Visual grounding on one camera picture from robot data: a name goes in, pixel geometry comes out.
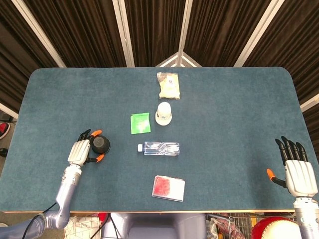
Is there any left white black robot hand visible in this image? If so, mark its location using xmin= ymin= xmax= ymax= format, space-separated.
xmin=67 ymin=129 xmax=105 ymax=167

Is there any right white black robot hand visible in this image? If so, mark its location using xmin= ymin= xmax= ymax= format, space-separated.
xmin=266 ymin=135 xmax=319 ymax=199

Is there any black round bowl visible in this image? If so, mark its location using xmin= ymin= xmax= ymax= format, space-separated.
xmin=90 ymin=135 xmax=111 ymax=154

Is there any red white round ball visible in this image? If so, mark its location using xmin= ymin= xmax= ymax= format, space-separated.
xmin=250 ymin=216 xmax=304 ymax=239

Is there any green sachet packet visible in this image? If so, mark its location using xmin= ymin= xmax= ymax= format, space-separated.
xmin=130 ymin=112 xmax=152 ymax=135

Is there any white checkered cloth bag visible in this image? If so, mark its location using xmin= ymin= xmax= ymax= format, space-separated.
xmin=64 ymin=216 xmax=102 ymax=239

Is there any red black shoe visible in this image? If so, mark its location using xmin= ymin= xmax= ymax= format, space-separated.
xmin=0 ymin=121 xmax=10 ymax=140

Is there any clear plastic water bottle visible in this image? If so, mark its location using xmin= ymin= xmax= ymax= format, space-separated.
xmin=137 ymin=141 xmax=180 ymax=158

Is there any red white card case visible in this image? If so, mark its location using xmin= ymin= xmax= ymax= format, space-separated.
xmin=152 ymin=175 xmax=186 ymax=202

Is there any brown pleated curtain panel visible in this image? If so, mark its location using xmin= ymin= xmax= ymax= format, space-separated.
xmin=0 ymin=0 xmax=59 ymax=113
xmin=184 ymin=0 xmax=272 ymax=67
xmin=23 ymin=0 xmax=127 ymax=68
xmin=244 ymin=0 xmax=319 ymax=105
xmin=124 ymin=0 xmax=186 ymax=67

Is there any yellow snack packet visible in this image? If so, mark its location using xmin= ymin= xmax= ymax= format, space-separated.
xmin=157 ymin=72 xmax=181 ymax=100

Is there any grey robot torso base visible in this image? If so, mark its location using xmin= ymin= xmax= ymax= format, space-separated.
xmin=111 ymin=213 xmax=207 ymax=239

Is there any white partition frame post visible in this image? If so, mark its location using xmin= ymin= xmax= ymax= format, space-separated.
xmin=112 ymin=0 xmax=135 ymax=67
xmin=0 ymin=102 xmax=19 ymax=120
xmin=300 ymin=94 xmax=319 ymax=113
xmin=175 ymin=0 xmax=194 ymax=67
xmin=234 ymin=0 xmax=285 ymax=67
xmin=11 ymin=0 xmax=67 ymax=68

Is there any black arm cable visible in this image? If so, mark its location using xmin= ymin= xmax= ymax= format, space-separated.
xmin=22 ymin=202 xmax=58 ymax=239

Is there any metal wire basket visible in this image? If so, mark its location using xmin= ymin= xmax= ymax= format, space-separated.
xmin=206 ymin=213 xmax=295 ymax=239

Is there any white partition foot bracket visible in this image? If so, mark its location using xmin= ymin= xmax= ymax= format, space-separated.
xmin=156 ymin=51 xmax=201 ymax=68

